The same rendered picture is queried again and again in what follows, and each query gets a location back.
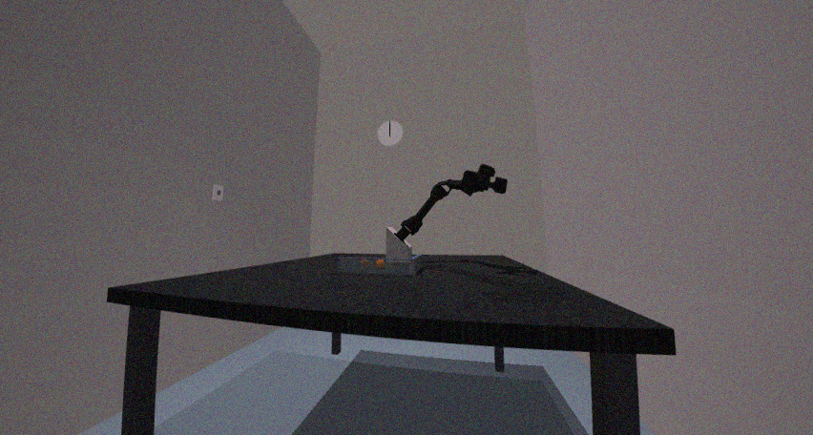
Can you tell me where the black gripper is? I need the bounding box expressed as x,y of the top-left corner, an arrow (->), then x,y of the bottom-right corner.
462,170 -> 508,194

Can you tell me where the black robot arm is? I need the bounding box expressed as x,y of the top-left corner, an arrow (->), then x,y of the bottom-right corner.
394,163 -> 495,242

